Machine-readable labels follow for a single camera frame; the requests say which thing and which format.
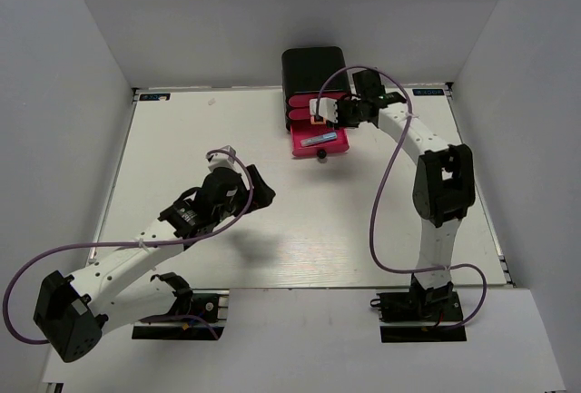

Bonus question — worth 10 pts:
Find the light blue utility knife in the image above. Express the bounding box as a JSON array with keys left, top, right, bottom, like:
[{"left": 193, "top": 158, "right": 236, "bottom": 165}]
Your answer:
[{"left": 300, "top": 132, "right": 338, "bottom": 147}]

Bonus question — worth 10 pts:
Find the pink drawer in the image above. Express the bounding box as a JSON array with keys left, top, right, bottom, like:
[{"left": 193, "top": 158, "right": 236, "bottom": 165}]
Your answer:
[
  {"left": 290, "top": 121, "right": 350, "bottom": 159},
  {"left": 286, "top": 107, "right": 312, "bottom": 123},
  {"left": 287, "top": 92, "right": 346, "bottom": 109}
]

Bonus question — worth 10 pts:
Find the pink top drawer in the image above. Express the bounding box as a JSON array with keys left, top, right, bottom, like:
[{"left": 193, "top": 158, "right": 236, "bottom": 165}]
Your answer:
[{"left": 287, "top": 92, "right": 346, "bottom": 109}]

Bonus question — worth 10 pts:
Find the pink bottom drawer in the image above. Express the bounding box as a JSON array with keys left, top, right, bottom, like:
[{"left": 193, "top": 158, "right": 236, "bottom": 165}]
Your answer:
[{"left": 290, "top": 121, "right": 350, "bottom": 159}]

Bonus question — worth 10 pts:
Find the orange utility knife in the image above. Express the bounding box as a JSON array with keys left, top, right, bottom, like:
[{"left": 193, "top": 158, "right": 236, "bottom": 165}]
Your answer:
[{"left": 310, "top": 115, "right": 327, "bottom": 125}]

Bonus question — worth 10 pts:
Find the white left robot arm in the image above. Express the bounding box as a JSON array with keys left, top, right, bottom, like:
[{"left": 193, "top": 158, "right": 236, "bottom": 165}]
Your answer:
[{"left": 33, "top": 164, "right": 275, "bottom": 363}]

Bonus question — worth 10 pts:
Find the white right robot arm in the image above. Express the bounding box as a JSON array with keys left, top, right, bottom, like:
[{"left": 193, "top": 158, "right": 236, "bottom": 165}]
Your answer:
[{"left": 336, "top": 66, "right": 476, "bottom": 319}]

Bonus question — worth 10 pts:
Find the black drawer cabinet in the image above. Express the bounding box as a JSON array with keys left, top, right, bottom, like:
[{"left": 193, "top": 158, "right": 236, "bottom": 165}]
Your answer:
[{"left": 281, "top": 46, "right": 346, "bottom": 132}]

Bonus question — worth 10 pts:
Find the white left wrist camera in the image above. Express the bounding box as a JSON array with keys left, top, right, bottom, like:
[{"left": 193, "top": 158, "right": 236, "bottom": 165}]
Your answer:
[{"left": 206, "top": 145, "right": 237, "bottom": 172}]

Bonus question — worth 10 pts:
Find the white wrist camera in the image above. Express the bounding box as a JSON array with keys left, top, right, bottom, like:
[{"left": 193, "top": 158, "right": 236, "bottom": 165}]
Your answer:
[
  {"left": 206, "top": 145, "right": 237, "bottom": 172},
  {"left": 309, "top": 97, "right": 339, "bottom": 128}
]

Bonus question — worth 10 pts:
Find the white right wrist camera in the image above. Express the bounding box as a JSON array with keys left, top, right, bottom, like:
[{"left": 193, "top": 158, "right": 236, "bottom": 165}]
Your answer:
[{"left": 309, "top": 97, "right": 339, "bottom": 128}]

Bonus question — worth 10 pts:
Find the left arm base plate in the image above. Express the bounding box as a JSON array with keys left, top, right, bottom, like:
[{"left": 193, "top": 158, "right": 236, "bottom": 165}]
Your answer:
[{"left": 132, "top": 290, "right": 230, "bottom": 341}]

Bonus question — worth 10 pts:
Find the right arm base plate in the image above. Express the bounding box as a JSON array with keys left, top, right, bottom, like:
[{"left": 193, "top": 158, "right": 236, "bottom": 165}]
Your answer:
[{"left": 370, "top": 291, "right": 468, "bottom": 345}]

